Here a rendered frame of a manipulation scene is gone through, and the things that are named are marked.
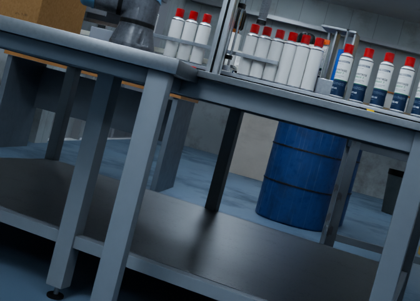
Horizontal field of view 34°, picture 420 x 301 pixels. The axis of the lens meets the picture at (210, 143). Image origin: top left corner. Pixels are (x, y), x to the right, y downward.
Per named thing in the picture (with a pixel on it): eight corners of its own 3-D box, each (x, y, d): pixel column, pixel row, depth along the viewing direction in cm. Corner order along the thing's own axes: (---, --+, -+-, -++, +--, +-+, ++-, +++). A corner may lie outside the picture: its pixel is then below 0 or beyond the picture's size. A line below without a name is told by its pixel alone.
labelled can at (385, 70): (383, 110, 252) (398, 55, 251) (382, 108, 247) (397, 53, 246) (369, 106, 253) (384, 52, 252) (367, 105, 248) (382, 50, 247)
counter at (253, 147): (290, 175, 1085) (304, 120, 1081) (281, 187, 839) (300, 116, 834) (241, 162, 1097) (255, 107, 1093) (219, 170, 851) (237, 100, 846)
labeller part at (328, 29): (359, 39, 268) (360, 36, 268) (355, 33, 258) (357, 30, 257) (326, 32, 272) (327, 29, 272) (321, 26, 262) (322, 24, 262)
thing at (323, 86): (343, 101, 270) (360, 38, 268) (338, 98, 257) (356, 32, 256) (309, 93, 274) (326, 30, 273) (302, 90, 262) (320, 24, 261)
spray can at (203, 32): (203, 67, 276) (215, 17, 275) (199, 65, 271) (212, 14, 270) (191, 64, 278) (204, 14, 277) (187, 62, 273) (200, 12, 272)
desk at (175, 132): (22, 144, 597) (42, 59, 593) (175, 187, 576) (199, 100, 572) (-20, 145, 525) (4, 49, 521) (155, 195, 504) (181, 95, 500)
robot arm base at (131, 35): (157, 59, 231) (165, 30, 231) (144, 53, 217) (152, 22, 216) (117, 49, 234) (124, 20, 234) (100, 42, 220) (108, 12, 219)
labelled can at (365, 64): (363, 105, 254) (377, 51, 253) (361, 103, 249) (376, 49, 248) (349, 102, 256) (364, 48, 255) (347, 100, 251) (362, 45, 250)
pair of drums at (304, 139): (249, 215, 528) (279, 101, 523) (265, 201, 646) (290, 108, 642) (344, 241, 515) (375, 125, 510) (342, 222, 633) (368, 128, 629)
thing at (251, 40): (250, 78, 269) (264, 27, 268) (247, 76, 264) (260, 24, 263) (238, 75, 271) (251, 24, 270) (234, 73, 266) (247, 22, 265)
